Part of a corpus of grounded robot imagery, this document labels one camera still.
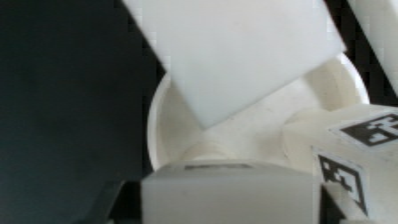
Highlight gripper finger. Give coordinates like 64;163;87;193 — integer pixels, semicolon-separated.
87;181;126;224

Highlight white U-shaped fence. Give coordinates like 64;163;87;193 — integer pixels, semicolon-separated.
348;0;398;97

